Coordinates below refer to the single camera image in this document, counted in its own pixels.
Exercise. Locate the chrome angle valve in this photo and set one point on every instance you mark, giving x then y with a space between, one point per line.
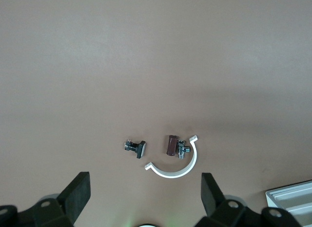
181 150

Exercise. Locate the white drawer cabinet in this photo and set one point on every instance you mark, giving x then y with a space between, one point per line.
287 195

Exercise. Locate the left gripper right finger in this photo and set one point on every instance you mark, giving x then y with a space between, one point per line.
209 195

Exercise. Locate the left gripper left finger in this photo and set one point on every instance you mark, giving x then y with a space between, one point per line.
78 195

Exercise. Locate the small black clip part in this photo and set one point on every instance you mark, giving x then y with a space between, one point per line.
140 150

